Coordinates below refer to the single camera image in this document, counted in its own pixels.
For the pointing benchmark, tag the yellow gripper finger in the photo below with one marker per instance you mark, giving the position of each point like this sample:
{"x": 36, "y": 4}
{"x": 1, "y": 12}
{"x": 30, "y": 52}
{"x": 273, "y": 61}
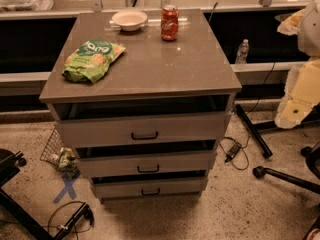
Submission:
{"x": 290, "y": 26}
{"x": 302, "y": 94}

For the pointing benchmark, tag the grey top drawer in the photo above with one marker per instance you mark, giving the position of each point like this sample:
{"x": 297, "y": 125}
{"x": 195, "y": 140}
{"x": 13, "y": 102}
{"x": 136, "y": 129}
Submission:
{"x": 144, "y": 121}

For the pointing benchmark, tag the grey drawer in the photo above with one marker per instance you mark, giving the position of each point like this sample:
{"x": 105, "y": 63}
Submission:
{"x": 145, "y": 185}
{"x": 146, "y": 158}
{"x": 144, "y": 121}

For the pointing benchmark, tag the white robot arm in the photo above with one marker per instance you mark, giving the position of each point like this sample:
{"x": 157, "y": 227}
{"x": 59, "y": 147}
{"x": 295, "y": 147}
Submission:
{"x": 309, "y": 31}

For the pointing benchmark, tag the grey middle drawer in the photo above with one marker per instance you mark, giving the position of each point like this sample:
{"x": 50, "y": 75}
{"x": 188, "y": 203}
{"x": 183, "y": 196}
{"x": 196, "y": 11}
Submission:
{"x": 146, "y": 158}

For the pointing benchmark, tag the grey bottom drawer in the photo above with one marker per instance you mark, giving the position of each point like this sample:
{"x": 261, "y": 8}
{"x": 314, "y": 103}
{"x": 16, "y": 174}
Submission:
{"x": 145, "y": 185}

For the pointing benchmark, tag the grey drawer cabinet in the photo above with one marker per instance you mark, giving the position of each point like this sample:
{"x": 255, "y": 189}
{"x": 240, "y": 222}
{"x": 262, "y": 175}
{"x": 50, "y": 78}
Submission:
{"x": 150, "y": 68}

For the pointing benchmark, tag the clear water bottle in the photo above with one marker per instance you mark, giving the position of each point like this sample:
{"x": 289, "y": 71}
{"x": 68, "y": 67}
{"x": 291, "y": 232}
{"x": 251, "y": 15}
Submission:
{"x": 242, "y": 53}

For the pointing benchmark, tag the black stand leg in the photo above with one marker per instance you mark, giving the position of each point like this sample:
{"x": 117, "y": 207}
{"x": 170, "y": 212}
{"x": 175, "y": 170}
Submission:
{"x": 266, "y": 152}

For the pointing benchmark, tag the orange soda can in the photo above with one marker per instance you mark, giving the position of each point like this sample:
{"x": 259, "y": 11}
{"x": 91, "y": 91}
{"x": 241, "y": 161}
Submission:
{"x": 169, "y": 23}

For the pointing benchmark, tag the white bowl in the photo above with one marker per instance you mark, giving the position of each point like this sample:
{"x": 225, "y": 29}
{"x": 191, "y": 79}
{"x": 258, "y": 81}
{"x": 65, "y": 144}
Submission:
{"x": 130, "y": 20}

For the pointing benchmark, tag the green chip bag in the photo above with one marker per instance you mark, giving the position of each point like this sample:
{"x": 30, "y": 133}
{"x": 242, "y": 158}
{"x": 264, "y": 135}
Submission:
{"x": 91, "y": 61}

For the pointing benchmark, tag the green crumpled bag on floor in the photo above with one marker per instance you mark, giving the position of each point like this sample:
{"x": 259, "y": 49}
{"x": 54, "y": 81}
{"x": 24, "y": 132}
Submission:
{"x": 66, "y": 161}

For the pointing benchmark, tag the black power adapter with cable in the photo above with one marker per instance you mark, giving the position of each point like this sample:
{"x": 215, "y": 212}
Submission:
{"x": 233, "y": 151}

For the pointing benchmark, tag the wire mesh basket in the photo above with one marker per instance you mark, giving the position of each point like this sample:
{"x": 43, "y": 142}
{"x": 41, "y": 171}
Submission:
{"x": 52, "y": 149}

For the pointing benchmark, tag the black frame left bottom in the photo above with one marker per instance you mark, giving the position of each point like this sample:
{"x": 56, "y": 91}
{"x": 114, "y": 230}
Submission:
{"x": 26, "y": 203}

